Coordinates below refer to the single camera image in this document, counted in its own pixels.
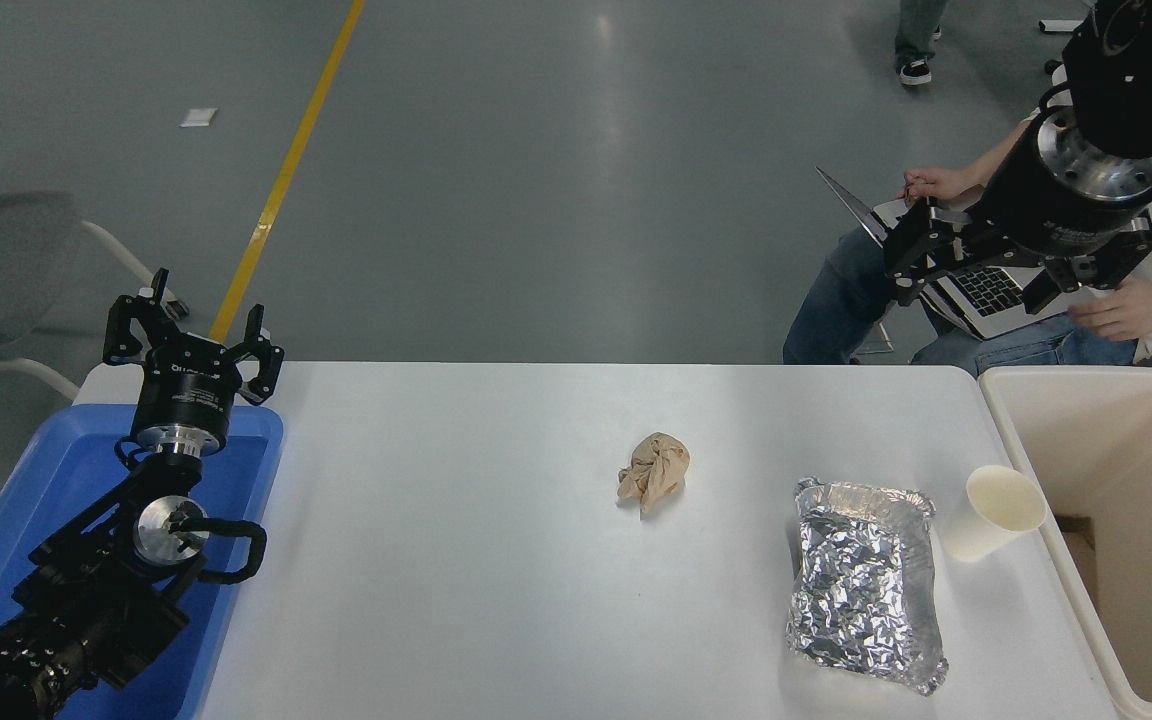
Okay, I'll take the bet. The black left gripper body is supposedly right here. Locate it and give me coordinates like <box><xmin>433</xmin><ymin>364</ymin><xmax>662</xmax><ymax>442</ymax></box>
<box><xmin>133</xmin><ymin>334</ymin><xmax>246</xmax><ymax>435</ymax></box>

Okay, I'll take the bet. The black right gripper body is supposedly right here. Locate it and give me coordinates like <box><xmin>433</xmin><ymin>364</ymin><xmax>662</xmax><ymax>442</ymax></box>
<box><xmin>971</xmin><ymin>112</ymin><xmax>1152</xmax><ymax>259</ymax></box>

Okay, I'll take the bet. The white paper cup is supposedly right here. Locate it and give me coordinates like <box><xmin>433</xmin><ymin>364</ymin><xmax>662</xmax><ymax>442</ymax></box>
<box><xmin>939</xmin><ymin>465</ymin><xmax>1049</xmax><ymax>563</ymax></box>

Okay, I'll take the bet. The seated person's left hand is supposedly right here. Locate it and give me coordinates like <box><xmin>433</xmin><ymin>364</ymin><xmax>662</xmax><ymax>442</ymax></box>
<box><xmin>1069</xmin><ymin>278</ymin><xmax>1152</xmax><ymax>343</ymax></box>

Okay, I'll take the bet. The seated person's right hand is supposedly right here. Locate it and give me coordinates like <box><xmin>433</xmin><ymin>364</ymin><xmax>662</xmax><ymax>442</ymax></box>
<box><xmin>899</xmin><ymin>167</ymin><xmax>983</xmax><ymax>207</ymax></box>

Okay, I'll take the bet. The silver laptop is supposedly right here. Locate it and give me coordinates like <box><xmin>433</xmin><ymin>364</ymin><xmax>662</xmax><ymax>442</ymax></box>
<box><xmin>816</xmin><ymin>167</ymin><xmax>1097</xmax><ymax>341</ymax></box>

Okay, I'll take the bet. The seated person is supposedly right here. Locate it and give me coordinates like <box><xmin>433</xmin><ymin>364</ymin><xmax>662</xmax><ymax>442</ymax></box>
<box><xmin>783</xmin><ymin>110</ymin><xmax>1152</xmax><ymax>367</ymax></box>

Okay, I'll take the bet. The seated person's chair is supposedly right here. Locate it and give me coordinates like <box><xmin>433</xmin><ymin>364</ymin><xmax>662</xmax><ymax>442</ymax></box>
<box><xmin>848</xmin><ymin>318</ymin><xmax>897</xmax><ymax>361</ymax></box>

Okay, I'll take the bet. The blue plastic tray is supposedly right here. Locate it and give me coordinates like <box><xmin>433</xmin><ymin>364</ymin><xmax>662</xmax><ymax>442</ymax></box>
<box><xmin>0</xmin><ymin>404</ymin><xmax>285</xmax><ymax>720</ymax></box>

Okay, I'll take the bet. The large pale bin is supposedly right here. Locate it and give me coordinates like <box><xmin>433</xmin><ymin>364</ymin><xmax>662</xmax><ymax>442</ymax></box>
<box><xmin>979</xmin><ymin>365</ymin><xmax>1152</xmax><ymax>720</ymax></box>

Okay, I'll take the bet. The standing person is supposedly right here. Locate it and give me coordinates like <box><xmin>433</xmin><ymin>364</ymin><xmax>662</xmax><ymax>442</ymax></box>
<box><xmin>894</xmin><ymin>0</ymin><xmax>949</xmax><ymax>87</ymax></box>

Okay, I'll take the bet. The crumpled silver foil tray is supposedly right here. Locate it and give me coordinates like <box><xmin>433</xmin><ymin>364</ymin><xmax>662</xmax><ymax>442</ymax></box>
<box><xmin>786</xmin><ymin>477</ymin><xmax>949</xmax><ymax>696</ymax></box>

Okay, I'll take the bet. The crumpled tan paper ball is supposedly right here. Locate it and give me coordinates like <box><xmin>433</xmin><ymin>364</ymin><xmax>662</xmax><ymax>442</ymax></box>
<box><xmin>617</xmin><ymin>432</ymin><xmax>691</xmax><ymax>516</ymax></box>

